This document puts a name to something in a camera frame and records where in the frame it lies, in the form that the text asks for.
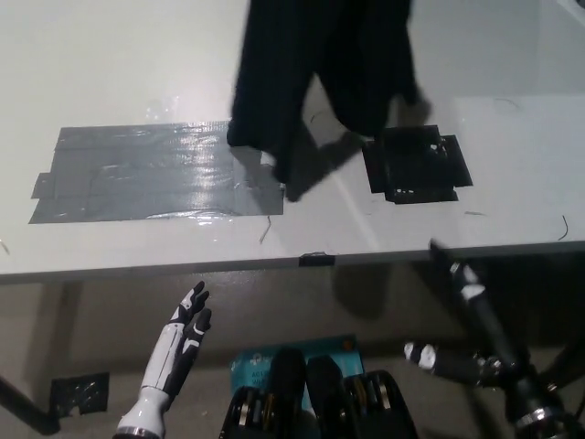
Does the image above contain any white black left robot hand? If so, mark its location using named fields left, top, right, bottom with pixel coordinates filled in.
left=116, top=281, right=214, bottom=434

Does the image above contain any clear tape scrap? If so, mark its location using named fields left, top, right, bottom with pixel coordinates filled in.
left=144, top=97, right=182, bottom=118

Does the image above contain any grey duct tape patch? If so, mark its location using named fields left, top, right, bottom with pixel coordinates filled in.
left=27, top=121, right=288, bottom=225

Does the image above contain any black table leg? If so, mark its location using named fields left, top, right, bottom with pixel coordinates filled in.
left=0, top=363, right=61, bottom=436

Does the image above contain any black t-shirt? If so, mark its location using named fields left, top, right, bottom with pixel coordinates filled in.
left=227, top=0, right=424, bottom=184

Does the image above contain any black tape patch on desk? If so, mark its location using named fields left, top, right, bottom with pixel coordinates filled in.
left=362, top=125, right=474, bottom=206

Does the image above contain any black floor tape patch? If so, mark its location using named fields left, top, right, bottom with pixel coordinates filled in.
left=49, top=371, right=112, bottom=418

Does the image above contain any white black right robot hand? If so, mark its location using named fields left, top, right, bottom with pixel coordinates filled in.
left=403, top=237, right=564, bottom=429

